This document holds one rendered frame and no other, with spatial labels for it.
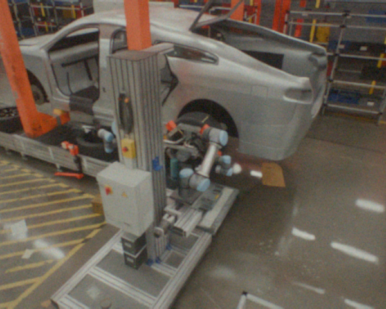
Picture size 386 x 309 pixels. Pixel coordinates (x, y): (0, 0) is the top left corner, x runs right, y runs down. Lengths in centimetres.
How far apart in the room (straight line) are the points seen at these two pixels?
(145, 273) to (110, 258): 38
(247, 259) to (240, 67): 192
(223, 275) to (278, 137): 148
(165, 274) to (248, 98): 187
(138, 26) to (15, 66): 200
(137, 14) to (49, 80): 231
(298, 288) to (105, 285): 173
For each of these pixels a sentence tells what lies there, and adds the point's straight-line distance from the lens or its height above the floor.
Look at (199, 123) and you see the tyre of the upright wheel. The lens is 319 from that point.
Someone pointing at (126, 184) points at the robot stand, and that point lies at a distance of 217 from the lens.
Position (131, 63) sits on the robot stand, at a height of 201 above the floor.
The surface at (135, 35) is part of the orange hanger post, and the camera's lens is 301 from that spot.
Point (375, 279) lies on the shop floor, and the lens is 357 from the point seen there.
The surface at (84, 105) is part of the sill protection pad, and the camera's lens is 455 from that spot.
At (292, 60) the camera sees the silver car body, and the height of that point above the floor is 141.
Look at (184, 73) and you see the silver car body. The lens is 343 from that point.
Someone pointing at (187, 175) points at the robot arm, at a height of 104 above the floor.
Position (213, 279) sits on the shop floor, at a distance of 313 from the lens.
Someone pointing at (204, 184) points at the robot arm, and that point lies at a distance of 251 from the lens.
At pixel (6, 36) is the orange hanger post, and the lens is 442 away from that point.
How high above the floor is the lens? 248
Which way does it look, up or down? 30 degrees down
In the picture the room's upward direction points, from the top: straight up
